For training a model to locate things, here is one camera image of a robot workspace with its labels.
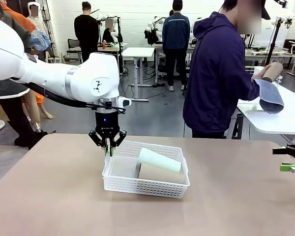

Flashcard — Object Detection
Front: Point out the long grey work desk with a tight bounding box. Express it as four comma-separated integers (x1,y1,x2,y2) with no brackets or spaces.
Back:
244,48,295,66

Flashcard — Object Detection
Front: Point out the seated person in black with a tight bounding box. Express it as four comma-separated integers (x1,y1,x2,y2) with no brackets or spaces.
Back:
102,18,123,44

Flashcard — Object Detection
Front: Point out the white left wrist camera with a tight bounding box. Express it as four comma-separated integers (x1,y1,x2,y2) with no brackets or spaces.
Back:
118,96,133,108

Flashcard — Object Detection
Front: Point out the wooden top work desk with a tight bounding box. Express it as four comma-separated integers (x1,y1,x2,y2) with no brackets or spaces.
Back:
95,42,128,77

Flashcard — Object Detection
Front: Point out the person's right forearm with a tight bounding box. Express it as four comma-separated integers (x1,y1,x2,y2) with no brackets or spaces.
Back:
236,78,261,101

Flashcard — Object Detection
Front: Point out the blue patterned garment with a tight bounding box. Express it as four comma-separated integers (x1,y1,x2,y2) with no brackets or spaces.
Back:
29,27,52,52

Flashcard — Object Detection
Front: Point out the person in black clothes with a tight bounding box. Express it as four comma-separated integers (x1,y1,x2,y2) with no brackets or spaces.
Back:
74,1,99,63

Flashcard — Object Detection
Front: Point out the mannequin in white clothes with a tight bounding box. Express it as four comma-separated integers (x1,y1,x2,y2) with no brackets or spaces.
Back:
27,1,50,32

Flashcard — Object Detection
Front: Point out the white perforated plastic basket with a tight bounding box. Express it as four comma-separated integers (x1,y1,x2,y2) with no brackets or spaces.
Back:
102,140,190,199

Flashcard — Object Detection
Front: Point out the person's right hand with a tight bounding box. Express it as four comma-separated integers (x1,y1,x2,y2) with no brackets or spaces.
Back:
251,64,273,83

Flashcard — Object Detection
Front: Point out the black tripod stand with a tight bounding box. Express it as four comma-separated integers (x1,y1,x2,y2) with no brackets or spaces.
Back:
265,17,293,67

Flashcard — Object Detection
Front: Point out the black backpack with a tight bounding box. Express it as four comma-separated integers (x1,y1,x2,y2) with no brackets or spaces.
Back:
144,27,159,45

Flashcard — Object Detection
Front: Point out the person in blue jacket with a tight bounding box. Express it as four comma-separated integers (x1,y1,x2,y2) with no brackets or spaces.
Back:
162,0,191,92

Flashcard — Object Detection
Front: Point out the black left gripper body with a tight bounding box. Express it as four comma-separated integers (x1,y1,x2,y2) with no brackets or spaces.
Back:
94,112,121,140

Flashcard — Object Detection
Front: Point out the black mesh chair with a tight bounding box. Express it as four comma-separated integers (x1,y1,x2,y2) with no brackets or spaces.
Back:
66,38,84,62

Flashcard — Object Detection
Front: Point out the white side table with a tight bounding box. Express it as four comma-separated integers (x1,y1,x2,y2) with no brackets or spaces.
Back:
236,83,295,159

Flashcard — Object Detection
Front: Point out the person in purple jacket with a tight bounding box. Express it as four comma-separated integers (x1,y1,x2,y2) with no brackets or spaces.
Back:
182,0,272,139

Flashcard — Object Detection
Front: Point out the mannequin in orange garment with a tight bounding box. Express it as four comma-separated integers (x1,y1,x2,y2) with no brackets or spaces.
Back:
1,1,54,120

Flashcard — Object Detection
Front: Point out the black cone lamp shade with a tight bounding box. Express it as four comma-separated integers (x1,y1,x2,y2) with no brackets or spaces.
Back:
261,0,271,20

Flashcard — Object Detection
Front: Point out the black vertical pole stand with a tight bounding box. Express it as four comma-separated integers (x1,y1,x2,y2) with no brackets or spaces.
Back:
116,16,124,74

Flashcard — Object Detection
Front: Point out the mannequin in green puffer jacket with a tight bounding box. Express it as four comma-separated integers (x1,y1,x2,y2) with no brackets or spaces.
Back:
0,0,44,149

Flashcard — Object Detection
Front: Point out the light blue cleaning cloth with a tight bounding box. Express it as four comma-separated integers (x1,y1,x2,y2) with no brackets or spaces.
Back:
253,78,285,115

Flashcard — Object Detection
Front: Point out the white standing desk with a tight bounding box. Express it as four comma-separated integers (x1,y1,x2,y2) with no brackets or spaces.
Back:
118,46,155,102

